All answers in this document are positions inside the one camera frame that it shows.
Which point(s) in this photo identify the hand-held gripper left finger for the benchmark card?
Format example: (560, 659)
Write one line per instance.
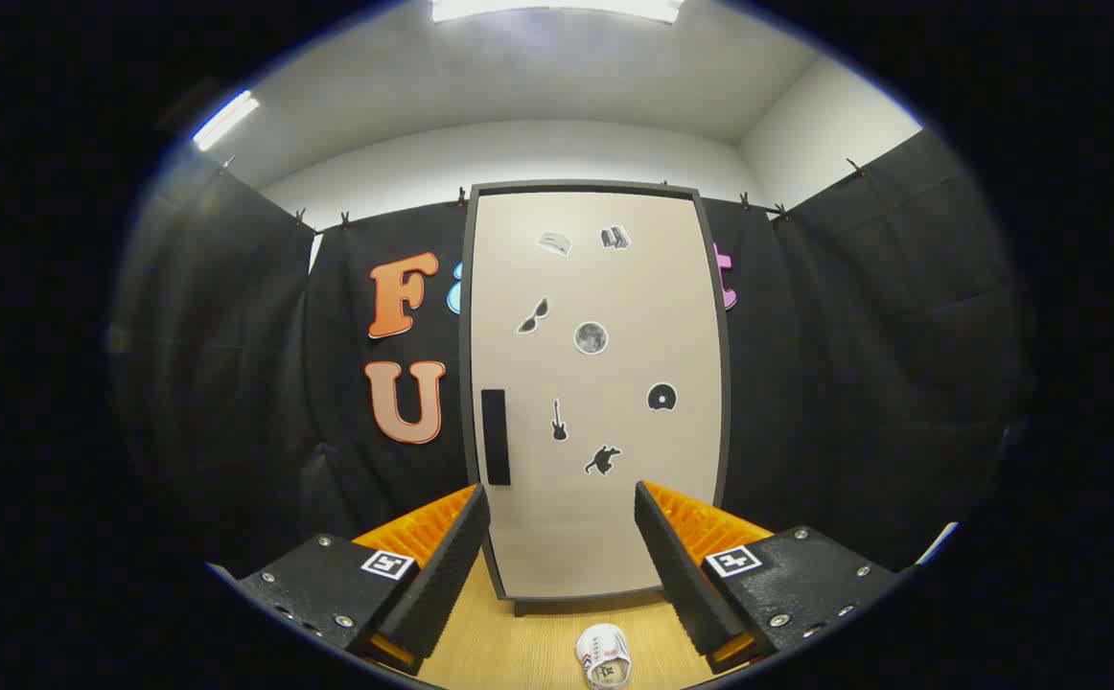
(447, 585)

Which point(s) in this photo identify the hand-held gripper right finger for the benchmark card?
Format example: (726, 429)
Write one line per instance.
(682, 585)

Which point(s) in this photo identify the white shoe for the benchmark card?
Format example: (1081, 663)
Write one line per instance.
(603, 654)

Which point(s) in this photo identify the grey shoe cabinet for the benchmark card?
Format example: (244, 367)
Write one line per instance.
(466, 335)

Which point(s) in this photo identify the black backdrop cloth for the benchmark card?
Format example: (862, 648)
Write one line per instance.
(231, 364)

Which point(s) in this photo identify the narrow ceiling light strip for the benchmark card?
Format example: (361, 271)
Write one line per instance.
(226, 119)

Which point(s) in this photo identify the wide ceiling light panel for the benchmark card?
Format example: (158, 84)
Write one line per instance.
(557, 8)

